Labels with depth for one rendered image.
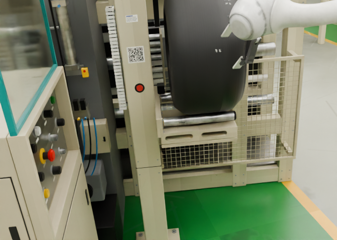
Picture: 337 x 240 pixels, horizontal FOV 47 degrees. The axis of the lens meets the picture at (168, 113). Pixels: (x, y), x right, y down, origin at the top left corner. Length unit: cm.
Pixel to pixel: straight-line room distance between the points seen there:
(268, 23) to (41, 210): 81
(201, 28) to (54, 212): 86
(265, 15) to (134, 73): 89
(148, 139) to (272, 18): 108
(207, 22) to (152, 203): 104
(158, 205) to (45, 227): 102
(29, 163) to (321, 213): 203
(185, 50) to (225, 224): 136
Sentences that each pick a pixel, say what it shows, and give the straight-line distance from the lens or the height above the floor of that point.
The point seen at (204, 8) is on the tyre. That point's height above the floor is 142.
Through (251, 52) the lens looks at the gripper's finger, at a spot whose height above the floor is 134.
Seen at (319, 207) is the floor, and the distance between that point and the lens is 278.
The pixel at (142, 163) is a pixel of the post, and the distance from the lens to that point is 199.
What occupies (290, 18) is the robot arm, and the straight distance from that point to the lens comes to 103.
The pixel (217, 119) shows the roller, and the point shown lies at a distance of 181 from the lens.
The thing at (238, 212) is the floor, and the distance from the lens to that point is 266.
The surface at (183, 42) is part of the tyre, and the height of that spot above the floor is 131.
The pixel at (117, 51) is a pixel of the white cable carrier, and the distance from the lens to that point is 178.
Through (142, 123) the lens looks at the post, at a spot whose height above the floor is 88.
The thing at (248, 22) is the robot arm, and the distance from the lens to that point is 100.
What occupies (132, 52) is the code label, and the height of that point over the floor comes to 123.
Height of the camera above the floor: 174
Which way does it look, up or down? 26 degrees down
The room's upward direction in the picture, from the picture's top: 5 degrees counter-clockwise
